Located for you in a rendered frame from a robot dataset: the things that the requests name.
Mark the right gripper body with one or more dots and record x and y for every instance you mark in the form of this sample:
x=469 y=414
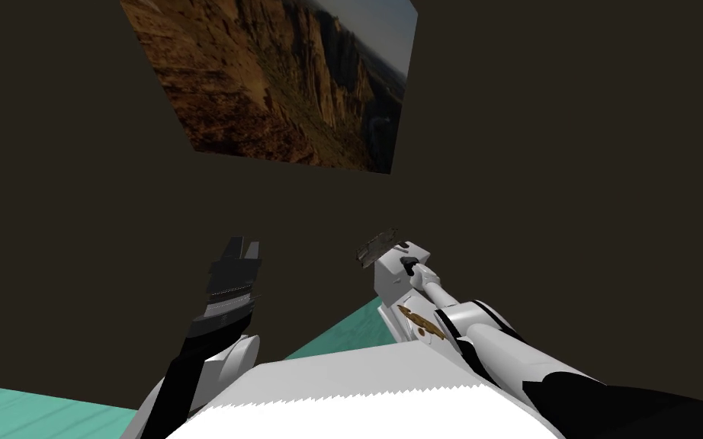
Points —
x=377 y=247

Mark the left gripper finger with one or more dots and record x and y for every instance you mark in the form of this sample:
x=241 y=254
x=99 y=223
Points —
x=234 y=249
x=252 y=250

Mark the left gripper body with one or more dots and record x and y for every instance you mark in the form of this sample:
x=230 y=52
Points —
x=232 y=283

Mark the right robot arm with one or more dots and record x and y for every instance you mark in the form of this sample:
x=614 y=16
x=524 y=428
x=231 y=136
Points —
x=510 y=360

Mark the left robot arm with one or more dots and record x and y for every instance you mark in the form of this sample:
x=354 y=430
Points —
x=196 y=366

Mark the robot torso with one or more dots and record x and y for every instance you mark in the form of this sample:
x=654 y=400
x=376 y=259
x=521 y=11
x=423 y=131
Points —
x=357 y=402

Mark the canyon landscape wall picture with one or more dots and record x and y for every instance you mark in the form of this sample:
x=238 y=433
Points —
x=266 y=79

